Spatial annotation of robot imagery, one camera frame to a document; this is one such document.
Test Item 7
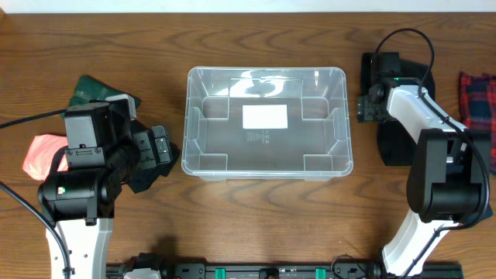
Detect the black garment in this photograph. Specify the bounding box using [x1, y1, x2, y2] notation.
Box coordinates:
[128, 121, 181, 194]
[360, 53, 436, 167]

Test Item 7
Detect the red plaid shirt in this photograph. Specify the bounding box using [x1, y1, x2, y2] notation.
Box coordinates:
[459, 72, 495, 174]

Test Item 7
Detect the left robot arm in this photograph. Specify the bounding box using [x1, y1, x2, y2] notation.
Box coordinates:
[38, 99, 180, 278]

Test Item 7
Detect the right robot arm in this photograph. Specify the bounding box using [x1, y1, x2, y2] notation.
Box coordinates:
[357, 77, 491, 278]

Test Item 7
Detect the dark green folded garment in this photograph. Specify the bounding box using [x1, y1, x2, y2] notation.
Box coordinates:
[68, 75, 141, 121]

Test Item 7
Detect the clear plastic storage bin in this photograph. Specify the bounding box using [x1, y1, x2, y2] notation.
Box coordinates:
[181, 67, 353, 181]

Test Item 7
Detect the white label in bin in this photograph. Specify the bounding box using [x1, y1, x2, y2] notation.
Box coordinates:
[242, 105, 288, 129]

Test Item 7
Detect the pink folded garment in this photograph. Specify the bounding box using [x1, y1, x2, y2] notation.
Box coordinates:
[22, 134, 68, 181]

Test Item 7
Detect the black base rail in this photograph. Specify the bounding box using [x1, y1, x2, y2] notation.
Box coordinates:
[104, 252, 466, 279]

